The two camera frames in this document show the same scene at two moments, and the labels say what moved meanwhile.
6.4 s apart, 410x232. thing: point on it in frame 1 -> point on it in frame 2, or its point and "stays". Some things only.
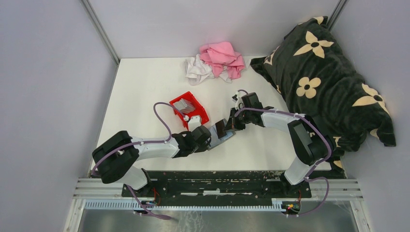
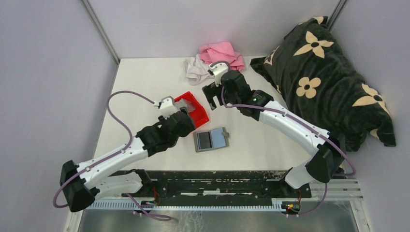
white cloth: (197, 70) stays
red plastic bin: (199, 111) stays
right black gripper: (233, 123) -> (210, 91)
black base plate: (218, 186) stays
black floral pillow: (319, 79) stays
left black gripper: (202, 149) -> (190, 127)
